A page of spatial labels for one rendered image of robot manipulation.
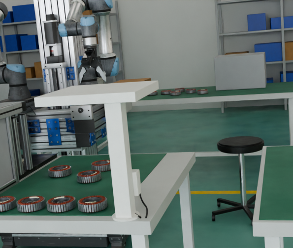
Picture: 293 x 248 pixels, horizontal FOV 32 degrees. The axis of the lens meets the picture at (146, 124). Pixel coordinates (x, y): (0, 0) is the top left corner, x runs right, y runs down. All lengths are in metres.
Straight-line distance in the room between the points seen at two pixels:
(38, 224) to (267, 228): 0.83
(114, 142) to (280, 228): 0.62
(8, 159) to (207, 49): 6.92
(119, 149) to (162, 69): 7.49
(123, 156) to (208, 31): 7.37
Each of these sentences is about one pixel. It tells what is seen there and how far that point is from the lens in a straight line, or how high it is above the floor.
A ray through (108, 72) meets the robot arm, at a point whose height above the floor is 1.17.
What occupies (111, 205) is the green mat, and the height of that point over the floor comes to 0.75.
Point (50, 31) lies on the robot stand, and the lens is 3.49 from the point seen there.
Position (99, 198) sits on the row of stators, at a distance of 2.03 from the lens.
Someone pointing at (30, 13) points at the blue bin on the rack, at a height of 1.90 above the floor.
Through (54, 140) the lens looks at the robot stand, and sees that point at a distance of 3.45.
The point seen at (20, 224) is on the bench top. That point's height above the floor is 0.73.
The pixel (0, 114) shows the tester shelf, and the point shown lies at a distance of 2.42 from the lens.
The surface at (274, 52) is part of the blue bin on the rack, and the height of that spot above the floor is 0.92.
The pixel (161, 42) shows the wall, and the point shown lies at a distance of 9.23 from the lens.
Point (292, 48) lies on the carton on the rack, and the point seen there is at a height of 0.96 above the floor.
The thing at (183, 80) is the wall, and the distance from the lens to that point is 9.20.
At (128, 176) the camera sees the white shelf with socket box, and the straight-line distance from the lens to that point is 1.83.
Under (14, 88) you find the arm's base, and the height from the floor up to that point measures 1.11.
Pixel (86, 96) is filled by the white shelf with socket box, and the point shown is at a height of 1.20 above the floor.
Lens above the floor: 1.39
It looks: 10 degrees down
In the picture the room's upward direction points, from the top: 5 degrees counter-clockwise
